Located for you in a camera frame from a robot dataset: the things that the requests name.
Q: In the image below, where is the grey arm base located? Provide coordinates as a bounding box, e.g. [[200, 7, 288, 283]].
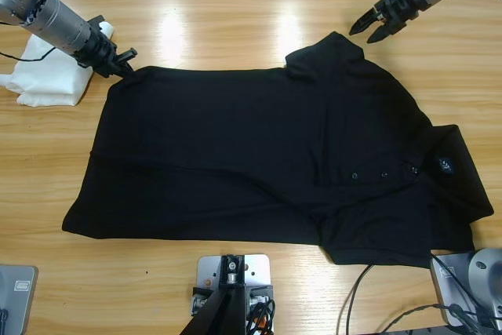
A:
[[429, 247, 502, 328], [0, 264, 39, 335]]

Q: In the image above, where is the white folded cloth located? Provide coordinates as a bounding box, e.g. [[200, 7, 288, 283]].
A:
[[0, 20, 115, 107]]

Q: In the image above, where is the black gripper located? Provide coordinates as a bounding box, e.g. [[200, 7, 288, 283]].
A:
[[72, 27, 138, 78], [348, 0, 428, 45]]

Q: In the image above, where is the orange and black cable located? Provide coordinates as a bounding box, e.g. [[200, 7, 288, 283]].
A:
[[246, 298, 278, 335]]

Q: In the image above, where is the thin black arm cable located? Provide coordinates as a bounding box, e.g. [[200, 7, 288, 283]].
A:
[[0, 46, 58, 64]]

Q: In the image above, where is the thin black looped cable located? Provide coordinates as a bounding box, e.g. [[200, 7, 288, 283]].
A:
[[336, 255, 495, 335]]

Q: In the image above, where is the black polo shirt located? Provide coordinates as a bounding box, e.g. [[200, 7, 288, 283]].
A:
[[61, 31, 495, 270]]

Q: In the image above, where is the dark camera post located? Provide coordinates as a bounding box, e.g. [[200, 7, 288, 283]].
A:
[[184, 255, 247, 335]]

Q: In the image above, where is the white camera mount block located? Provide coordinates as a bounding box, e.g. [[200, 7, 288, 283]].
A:
[[190, 254, 275, 330]]

